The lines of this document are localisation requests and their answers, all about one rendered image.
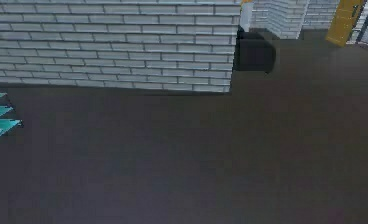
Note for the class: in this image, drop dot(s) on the yellow room door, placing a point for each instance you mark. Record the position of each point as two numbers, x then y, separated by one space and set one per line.
342 23

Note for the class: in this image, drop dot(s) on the white orange-topped post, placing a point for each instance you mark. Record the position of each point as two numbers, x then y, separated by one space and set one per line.
246 16

